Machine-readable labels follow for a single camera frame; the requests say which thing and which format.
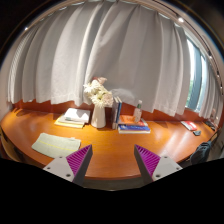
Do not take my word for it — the white book on stack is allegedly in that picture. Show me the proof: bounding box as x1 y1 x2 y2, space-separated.
64 108 90 123

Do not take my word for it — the red book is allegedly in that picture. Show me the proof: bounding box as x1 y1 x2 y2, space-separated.
181 121 197 131

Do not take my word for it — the white flower bouquet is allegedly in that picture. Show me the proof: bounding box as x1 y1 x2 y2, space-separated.
84 77 113 108

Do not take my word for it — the orange flat book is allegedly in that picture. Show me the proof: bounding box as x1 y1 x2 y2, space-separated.
118 115 147 126

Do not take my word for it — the grey curtain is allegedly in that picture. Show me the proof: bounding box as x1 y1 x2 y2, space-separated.
8 1 190 116

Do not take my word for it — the white ceramic vase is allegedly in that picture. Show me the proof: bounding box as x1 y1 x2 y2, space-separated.
91 106 106 128

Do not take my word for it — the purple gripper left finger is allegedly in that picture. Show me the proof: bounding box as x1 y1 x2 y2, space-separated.
44 145 93 186

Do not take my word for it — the small dark object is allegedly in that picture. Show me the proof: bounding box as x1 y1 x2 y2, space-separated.
193 131 201 136

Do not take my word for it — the right window curtain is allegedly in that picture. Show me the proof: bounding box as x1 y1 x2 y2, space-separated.
199 66 223 122

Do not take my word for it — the upright blue book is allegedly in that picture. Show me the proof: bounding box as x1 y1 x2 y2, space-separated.
115 96 122 130

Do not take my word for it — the blue flat book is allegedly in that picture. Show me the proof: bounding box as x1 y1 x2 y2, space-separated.
118 125 151 134

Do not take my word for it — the light green folded towel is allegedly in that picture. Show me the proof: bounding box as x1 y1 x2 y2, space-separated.
32 133 81 158

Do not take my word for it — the upright grey book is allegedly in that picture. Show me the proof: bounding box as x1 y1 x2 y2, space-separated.
111 97 119 129

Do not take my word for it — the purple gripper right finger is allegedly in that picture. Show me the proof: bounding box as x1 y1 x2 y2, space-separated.
134 144 182 184

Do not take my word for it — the clear spray bottle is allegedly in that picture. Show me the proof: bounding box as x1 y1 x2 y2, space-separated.
133 100 142 122

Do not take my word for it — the black chair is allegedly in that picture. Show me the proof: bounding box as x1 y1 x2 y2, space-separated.
179 131 222 168

